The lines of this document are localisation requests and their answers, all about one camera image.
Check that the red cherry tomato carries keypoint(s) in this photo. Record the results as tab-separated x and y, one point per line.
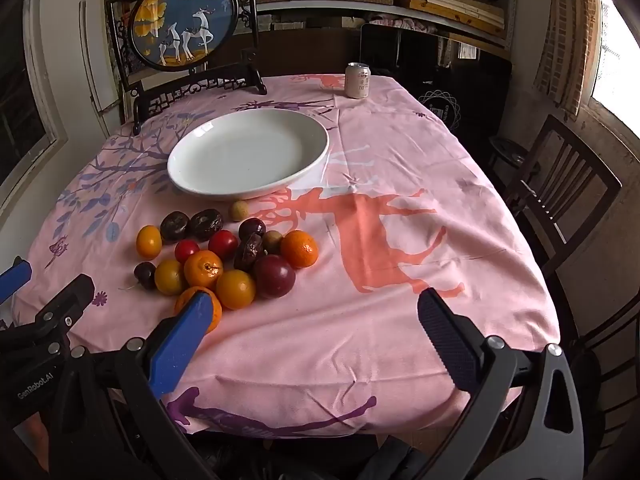
187	249
222	243

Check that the white drink can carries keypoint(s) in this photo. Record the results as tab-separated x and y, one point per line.
357	81

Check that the pink printed tablecloth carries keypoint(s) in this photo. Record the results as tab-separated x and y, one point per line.
310	340

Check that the tan longan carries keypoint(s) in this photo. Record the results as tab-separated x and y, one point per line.
239	210
272	241

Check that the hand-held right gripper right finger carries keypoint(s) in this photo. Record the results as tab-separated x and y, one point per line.
450	340

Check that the white framed window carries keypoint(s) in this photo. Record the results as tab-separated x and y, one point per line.
25	125

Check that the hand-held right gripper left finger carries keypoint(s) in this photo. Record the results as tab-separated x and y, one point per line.
180	345

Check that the bright window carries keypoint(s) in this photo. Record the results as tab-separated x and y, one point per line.
617	60

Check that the small dark cherry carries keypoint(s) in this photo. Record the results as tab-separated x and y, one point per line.
145	275

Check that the dark wooden chair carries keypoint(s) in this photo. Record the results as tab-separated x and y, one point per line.
607	332
595	180

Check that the yellow cherry tomato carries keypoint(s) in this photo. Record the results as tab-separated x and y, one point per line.
170	276
149	241

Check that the wrinkled dark passion fruit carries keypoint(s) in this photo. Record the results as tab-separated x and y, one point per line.
174	224
248	252
205	223

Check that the dark red plum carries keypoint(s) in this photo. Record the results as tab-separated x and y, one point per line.
251	227

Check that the black flat panel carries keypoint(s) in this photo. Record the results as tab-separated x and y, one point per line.
395	55

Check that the pink folded cloth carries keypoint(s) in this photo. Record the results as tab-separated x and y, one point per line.
400	24

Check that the orange mandarin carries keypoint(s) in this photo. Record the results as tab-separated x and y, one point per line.
299	248
181	304
203	269

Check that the orange cherry tomato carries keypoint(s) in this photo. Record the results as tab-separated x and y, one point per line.
235	288

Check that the large purple plum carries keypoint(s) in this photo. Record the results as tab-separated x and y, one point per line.
273	275

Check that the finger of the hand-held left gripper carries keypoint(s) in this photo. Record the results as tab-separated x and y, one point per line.
15	277
75	292

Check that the bamboo blind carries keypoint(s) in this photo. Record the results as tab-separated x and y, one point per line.
565	35

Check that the round deer painting table screen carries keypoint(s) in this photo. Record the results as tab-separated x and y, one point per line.
180	20

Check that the white wall shelf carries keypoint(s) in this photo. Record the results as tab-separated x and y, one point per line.
465	17

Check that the white oval plate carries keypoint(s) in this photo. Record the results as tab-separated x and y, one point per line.
250	150

